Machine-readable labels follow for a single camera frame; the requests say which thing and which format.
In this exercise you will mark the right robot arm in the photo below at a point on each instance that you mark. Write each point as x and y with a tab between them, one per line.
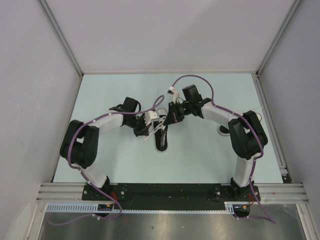
247	135

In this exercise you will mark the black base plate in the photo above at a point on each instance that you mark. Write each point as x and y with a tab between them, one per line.
210	191

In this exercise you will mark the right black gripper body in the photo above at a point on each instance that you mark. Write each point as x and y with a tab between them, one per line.
178	111

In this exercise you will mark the black canvas sneaker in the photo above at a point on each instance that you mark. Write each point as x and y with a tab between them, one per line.
161	136
223	131

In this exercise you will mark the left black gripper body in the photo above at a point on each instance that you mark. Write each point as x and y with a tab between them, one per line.
138	124

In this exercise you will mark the aluminium frame rail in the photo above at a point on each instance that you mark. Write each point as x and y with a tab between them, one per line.
270	193

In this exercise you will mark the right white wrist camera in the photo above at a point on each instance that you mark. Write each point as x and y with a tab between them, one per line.
174	93

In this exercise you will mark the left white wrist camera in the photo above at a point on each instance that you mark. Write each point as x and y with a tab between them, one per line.
152	117

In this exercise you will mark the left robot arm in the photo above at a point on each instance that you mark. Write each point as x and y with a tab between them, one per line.
80	144

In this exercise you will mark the white shoelace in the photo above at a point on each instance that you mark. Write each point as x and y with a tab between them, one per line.
158	127

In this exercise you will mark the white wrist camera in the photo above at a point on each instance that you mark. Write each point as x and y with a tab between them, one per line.
174	93
152	117

